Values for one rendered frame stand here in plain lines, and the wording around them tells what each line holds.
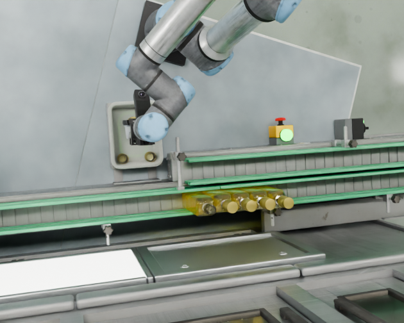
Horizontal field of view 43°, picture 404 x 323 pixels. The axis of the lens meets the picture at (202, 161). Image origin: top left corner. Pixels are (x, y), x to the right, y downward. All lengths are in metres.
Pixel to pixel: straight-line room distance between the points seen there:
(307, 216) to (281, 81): 0.51
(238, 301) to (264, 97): 0.93
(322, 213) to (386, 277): 0.57
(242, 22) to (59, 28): 0.68
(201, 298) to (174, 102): 0.51
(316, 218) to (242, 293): 0.73
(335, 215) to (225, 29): 0.83
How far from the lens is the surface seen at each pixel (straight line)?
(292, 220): 1.86
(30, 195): 1.68
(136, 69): 1.36
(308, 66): 2.02
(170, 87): 1.36
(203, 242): 1.63
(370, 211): 2.02
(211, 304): 1.22
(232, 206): 1.47
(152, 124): 1.33
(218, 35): 1.51
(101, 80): 1.81
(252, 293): 1.25
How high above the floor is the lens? 2.54
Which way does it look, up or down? 75 degrees down
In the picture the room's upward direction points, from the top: 102 degrees clockwise
